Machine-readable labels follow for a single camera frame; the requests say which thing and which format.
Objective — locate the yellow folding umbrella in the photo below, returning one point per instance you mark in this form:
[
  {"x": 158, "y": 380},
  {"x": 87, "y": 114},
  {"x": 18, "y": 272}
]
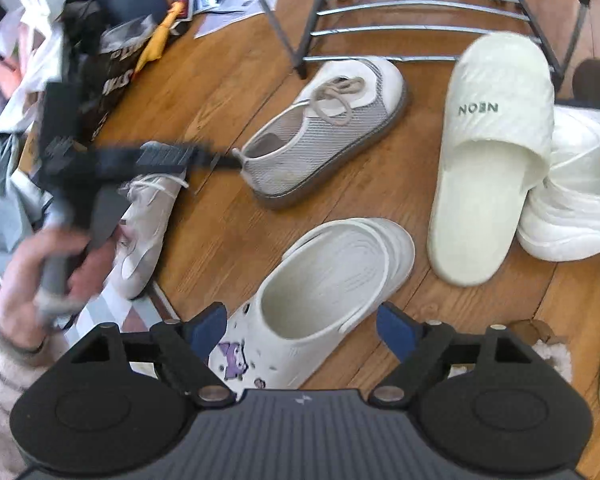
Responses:
[{"x": 155, "y": 40}]

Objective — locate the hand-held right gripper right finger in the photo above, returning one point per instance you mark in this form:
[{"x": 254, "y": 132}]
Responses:
[{"x": 397, "y": 332}]

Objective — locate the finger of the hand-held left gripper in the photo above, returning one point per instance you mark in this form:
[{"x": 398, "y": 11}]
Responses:
[{"x": 215, "y": 162}]

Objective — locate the person's left forearm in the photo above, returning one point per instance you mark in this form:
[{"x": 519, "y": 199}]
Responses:
[{"x": 0, "y": 400}]

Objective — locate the grey cloth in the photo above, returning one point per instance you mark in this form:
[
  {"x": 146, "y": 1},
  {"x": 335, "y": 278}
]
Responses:
[{"x": 10, "y": 200}]

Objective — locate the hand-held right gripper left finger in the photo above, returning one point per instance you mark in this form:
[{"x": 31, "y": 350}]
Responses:
[{"x": 207, "y": 330}]

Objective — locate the white plastic bag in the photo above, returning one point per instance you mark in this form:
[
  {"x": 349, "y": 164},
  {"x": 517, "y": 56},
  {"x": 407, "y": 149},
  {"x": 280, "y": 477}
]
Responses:
[{"x": 35, "y": 70}]

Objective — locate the brown fleece-lined shoe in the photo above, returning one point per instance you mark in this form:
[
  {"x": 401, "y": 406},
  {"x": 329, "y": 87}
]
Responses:
[{"x": 532, "y": 331}]

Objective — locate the scattered white papers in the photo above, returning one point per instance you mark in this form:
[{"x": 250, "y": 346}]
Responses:
[{"x": 240, "y": 15}]

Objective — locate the cream slide sandal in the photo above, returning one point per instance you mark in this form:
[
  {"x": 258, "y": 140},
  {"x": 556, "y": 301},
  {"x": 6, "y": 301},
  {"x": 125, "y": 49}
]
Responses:
[{"x": 495, "y": 100}]

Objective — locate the metal shoe rack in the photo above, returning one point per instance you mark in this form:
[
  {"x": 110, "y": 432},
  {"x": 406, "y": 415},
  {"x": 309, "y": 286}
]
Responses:
[{"x": 420, "y": 27}]

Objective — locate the person's left hand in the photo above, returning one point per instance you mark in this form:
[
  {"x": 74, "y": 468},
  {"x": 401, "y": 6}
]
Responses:
[{"x": 17, "y": 285}]

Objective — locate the white clog with purple charm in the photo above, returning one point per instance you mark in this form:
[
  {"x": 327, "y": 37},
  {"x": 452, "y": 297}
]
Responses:
[{"x": 320, "y": 285}]

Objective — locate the white clog with dark charms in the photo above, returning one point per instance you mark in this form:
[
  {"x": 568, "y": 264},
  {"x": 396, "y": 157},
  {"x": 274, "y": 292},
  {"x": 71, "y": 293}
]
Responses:
[{"x": 575, "y": 210}]

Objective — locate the striped rug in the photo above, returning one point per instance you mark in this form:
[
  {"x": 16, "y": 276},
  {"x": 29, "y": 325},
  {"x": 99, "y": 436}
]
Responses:
[{"x": 110, "y": 317}]

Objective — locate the dark brown insole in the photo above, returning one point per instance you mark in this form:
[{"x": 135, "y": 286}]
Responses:
[{"x": 597, "y": 82}]

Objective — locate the grey mesh lace-up shoe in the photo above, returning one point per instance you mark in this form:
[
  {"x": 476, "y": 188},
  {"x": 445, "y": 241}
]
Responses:
[{"x": 330, "y": 140}]

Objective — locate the black printed plastic bag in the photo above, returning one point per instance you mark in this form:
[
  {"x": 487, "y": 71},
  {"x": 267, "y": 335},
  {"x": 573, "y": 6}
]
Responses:
[{"x": 115, "y": 70}]

